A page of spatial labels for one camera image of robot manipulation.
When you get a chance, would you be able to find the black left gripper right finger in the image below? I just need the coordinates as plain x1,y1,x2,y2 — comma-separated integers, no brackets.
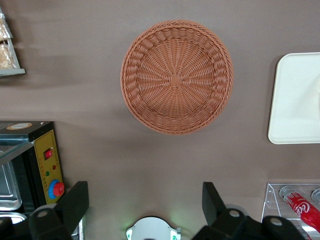
193,181,305,240

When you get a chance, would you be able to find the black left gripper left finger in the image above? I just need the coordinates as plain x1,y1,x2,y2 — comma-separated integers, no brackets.
0,181,90,240

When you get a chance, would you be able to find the cream plastic serving tray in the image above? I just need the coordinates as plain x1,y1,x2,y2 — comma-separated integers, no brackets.
267,51,320,145

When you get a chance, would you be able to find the brown round wicker basket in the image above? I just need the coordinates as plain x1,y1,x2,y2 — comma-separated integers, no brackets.
119,19,235,136

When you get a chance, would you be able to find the grey metal snack tray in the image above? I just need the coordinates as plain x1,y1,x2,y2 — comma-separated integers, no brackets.
0,4,27,78

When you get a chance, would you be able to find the black food warmer appliance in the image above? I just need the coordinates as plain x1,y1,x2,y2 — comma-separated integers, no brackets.
0,120,66,240

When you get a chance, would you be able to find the clear acrylic bottle rack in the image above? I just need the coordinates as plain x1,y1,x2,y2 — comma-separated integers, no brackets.
260,183,320,240

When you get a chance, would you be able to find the stainless steel warmer pan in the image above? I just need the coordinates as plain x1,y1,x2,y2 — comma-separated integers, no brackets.
0,159,22,212

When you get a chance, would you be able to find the red cola bottle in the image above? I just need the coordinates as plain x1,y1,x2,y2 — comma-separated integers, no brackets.
282,190,320,240

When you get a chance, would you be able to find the clear bag of pastries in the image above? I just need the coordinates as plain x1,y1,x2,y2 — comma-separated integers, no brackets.
0,42,18,71
0,12,13,41

